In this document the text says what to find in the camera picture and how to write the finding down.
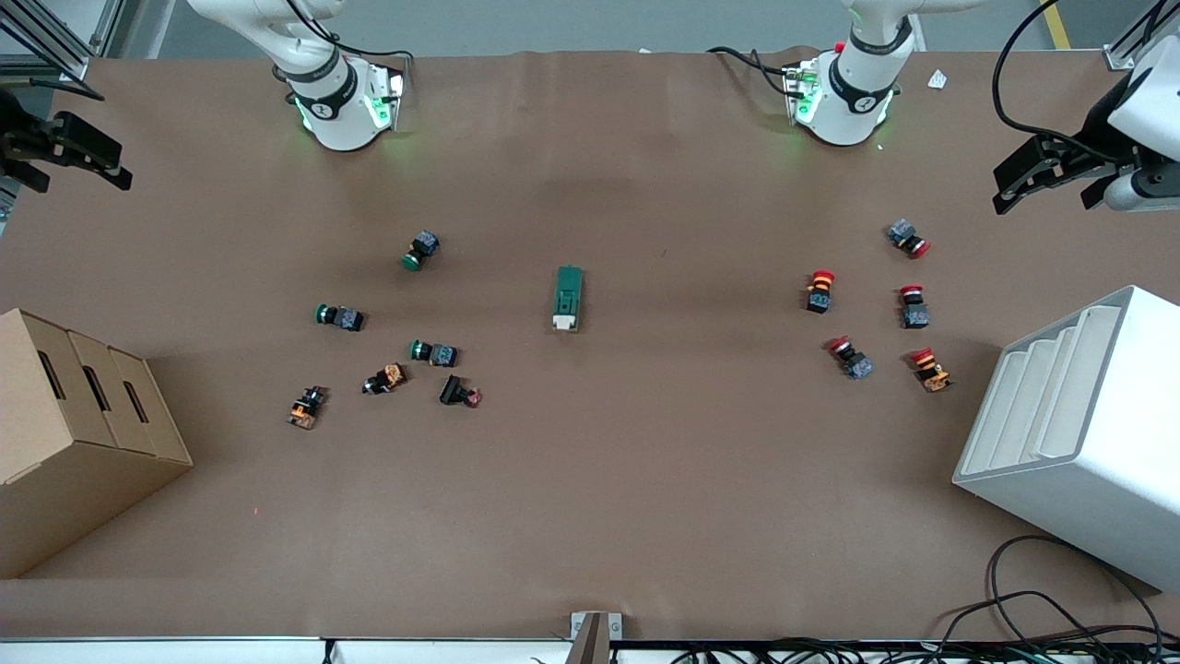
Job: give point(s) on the metal base connector bracket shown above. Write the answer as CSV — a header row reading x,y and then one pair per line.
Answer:
x,y
793,88
395,92

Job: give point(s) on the aluminium frame profile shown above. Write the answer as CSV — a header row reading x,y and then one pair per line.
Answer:
x,y
55,48
1126,51

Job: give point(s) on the brown cardboard box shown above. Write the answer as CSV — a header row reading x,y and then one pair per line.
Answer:
x,y
64,443

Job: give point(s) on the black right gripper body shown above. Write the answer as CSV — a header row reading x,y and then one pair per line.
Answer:
x,y
18,129

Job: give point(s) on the black pushbutton orange block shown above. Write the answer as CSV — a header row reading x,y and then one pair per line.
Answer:
x,y
306,409
387,378

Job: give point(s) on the white compartment bin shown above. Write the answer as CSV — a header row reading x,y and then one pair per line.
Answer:
x,y
1088,443

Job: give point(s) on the red pushbutton blue-grey block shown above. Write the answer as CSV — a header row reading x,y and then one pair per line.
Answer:
x,y
914,309
853,360
905,236

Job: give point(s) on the black and red pushbutton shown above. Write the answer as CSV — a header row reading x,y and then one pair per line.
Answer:
x,y
454,390

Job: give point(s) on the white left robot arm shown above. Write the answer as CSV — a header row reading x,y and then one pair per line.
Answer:
x,y
848,120

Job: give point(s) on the white paper scrap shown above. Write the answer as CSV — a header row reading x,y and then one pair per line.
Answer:
x,y
938,79

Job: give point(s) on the green plastic fixture block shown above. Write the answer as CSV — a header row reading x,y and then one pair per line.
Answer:
x,y
568,295

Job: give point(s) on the green pushbutton blue-grey block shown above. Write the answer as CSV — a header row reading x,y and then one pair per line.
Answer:
x,y
441,354
346,319

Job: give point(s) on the brown table mat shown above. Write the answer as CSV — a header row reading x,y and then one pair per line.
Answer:
x,y
645,461

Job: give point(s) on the red pushbutton orange collar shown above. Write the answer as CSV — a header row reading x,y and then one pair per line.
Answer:
x,y
820,293

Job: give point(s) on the blue circuit board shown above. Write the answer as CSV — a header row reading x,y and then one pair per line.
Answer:
x,y
422,247

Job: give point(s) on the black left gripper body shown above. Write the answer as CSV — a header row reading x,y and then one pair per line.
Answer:
x,y
1097,126

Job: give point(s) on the red pushbutton orange block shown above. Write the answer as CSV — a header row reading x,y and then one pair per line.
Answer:
x,y
931,371

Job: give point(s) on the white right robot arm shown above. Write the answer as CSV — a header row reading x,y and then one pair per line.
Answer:
x,y
332,120

